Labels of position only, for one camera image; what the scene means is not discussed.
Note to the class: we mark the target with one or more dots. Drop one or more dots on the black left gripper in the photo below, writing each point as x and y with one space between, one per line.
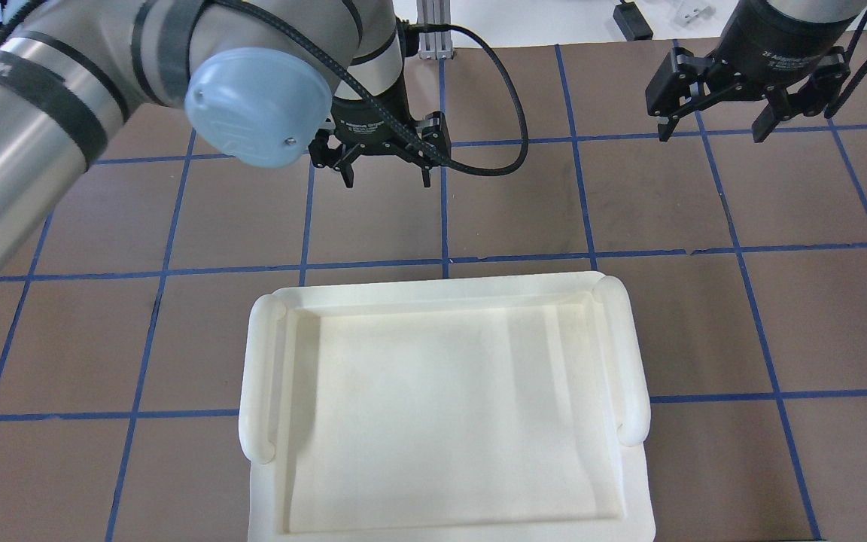
364 125

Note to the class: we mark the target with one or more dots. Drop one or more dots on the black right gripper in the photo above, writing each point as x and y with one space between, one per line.
768 44

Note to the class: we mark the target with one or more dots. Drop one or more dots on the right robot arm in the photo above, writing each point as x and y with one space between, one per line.
801 58

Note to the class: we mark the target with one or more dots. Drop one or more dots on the black power adapter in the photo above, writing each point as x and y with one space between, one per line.
631 22

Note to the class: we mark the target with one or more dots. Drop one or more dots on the white plastic tray cabinet top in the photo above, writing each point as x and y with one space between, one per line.
507 408

